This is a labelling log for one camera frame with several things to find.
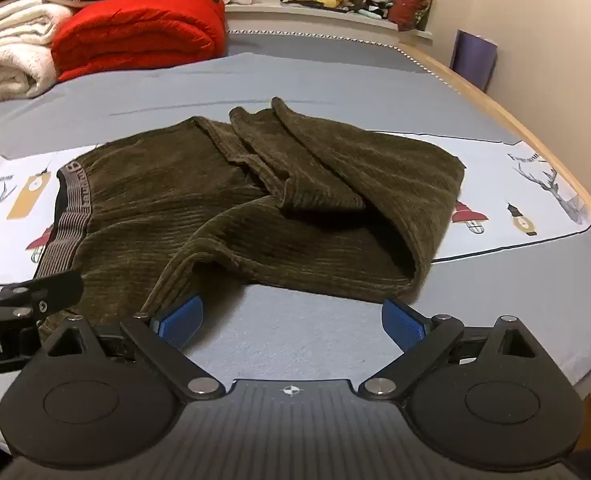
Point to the white printed deer bed runner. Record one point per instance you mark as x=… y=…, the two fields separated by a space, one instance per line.
x=511 y=196

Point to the purple storage box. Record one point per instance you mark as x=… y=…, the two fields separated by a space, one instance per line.
x=474 y=58

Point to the brown corduroy pants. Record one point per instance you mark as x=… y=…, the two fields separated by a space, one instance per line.
x=275 y=197

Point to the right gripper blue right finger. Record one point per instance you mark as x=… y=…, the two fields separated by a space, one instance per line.
x=425 y=344

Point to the cream folded blanket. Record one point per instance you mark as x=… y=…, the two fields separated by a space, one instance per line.
x=27 y=28

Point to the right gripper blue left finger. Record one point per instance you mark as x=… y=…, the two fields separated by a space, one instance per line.
x=159 y=340

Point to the wooden bed frame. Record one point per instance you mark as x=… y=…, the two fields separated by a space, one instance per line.
x=543 y=70

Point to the red folded blanket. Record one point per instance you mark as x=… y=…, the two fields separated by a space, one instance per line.
x=138 y=35

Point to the grey bed sheet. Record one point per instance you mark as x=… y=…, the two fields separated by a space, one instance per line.
x=386 y=90

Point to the panda plush toy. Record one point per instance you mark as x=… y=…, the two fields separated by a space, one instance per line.
x=378 y=7

